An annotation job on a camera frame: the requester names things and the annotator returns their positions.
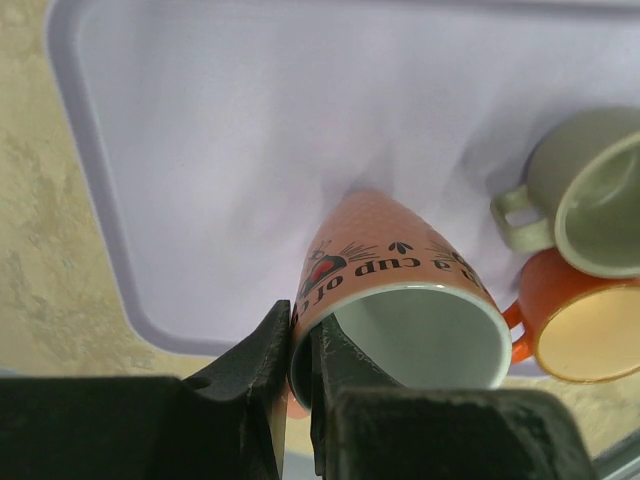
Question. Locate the orange brown cup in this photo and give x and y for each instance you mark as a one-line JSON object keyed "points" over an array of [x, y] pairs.
{"points": [[577, 327]]}

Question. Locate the lavender plastic tray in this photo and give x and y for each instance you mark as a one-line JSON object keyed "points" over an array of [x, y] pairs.
{"points": [[215, 136]]}

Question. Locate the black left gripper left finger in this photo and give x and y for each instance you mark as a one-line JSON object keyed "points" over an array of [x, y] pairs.
{"points": [[226, 421]]}

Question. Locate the red handled white cup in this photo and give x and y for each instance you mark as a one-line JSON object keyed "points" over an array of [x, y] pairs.
{"points": [[403, 295]]}

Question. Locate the olive green cup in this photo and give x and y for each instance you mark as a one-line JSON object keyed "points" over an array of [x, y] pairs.
{"points": [[580, 194]]}

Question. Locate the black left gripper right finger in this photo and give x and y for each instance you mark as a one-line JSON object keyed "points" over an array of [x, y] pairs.
{"points": [[365, 426]]}

